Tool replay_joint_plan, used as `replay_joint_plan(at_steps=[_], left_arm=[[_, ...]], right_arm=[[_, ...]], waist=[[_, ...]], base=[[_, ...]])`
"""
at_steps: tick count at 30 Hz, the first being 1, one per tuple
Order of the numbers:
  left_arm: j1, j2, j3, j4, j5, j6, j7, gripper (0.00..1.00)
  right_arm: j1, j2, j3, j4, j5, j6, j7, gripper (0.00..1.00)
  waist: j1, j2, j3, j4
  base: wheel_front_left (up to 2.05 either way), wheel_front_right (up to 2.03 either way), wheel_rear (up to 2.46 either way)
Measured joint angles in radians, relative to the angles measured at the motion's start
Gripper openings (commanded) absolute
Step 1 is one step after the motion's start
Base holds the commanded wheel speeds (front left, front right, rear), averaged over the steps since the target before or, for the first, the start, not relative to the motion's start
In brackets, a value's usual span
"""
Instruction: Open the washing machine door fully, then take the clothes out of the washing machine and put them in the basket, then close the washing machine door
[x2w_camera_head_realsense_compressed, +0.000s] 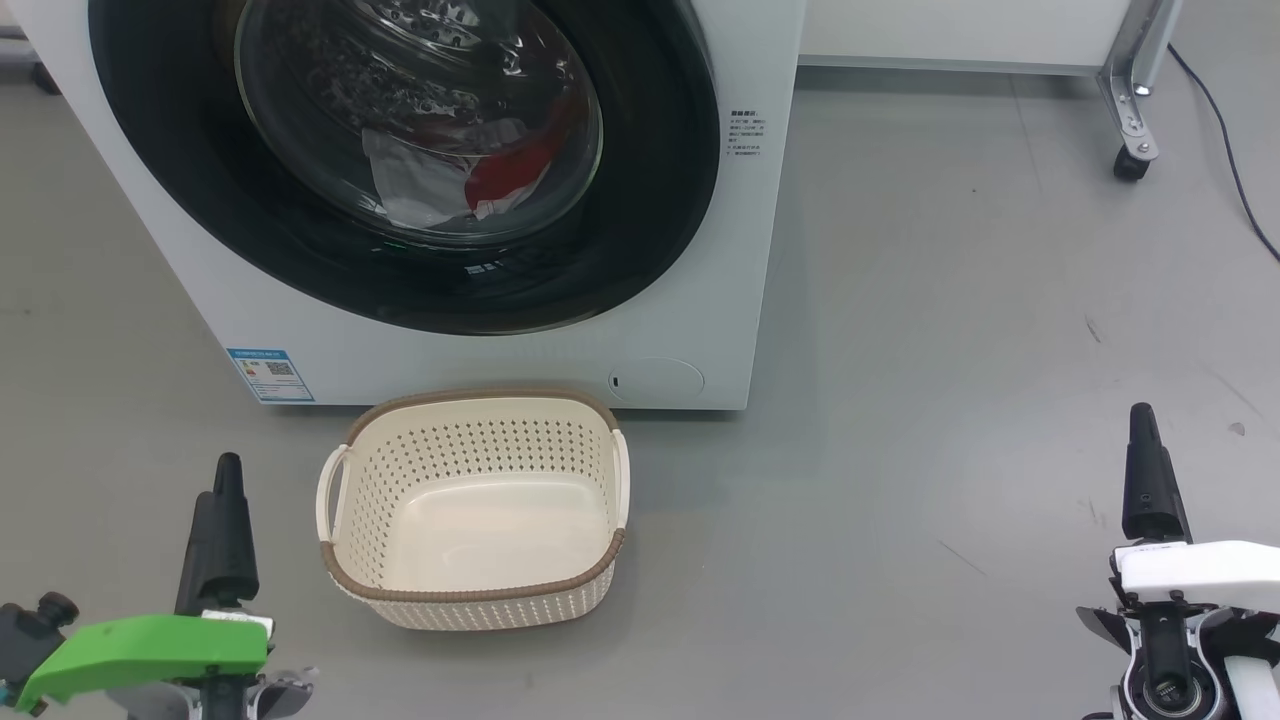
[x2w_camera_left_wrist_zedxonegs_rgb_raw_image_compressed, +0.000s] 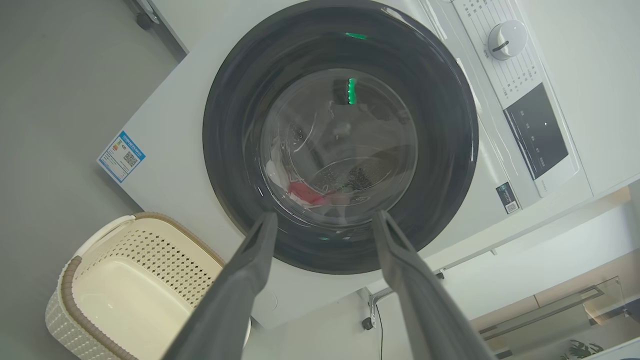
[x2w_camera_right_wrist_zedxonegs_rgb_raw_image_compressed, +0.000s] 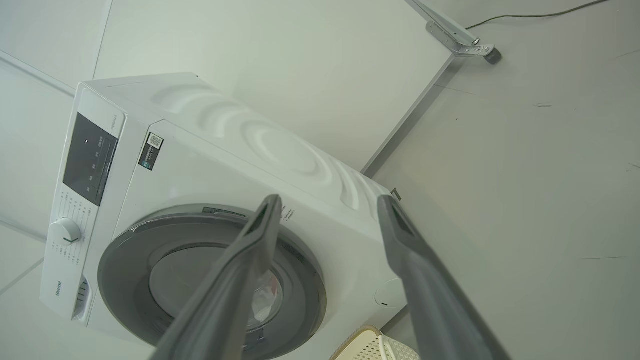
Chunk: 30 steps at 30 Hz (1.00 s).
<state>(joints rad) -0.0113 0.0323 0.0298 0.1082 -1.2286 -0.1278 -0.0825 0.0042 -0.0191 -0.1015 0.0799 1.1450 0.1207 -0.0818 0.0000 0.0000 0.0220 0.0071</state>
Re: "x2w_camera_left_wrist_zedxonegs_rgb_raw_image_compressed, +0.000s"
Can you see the washing machine door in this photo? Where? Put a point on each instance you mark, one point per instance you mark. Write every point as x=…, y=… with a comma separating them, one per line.
x=440, y=125

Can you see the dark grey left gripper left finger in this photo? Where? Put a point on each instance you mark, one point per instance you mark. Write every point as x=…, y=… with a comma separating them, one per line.
x=230, y=305

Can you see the white control knob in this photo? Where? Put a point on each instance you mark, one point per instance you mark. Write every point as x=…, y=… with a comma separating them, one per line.
x=506, y=40

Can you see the cream perforated laundry basket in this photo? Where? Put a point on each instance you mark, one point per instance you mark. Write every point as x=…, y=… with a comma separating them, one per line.
x=130, y=295

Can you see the red white numbered jersey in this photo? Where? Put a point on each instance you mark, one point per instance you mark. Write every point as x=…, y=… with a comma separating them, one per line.
x=277, y=172

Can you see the black washing machine control panel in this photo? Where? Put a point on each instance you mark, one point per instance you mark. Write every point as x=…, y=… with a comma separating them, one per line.
x=537, y=131

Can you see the blue energy label sticker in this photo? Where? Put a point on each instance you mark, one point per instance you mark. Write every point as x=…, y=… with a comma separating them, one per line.
x=121, y=156

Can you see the green potted plant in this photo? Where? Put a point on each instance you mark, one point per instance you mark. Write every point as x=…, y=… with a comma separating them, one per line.
x=582, y=349

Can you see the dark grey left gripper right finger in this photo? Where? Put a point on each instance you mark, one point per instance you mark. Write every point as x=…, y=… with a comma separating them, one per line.
x=425, y=310

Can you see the metal framed glass panel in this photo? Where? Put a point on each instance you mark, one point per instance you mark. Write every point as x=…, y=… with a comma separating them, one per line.
x=550, y=312

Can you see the oval filter access cover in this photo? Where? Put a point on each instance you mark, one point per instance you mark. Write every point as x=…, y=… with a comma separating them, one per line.
x=265, y=301

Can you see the metal leg with caster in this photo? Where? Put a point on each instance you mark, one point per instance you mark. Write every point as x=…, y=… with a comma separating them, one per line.
x=145, y=17
x=380, y=295

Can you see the small black QR sticker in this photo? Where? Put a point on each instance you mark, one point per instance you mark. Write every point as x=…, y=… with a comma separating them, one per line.
x=507, y=197

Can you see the white washing machine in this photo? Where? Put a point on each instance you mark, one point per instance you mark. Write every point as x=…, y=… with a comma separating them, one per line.
x=175, y=125

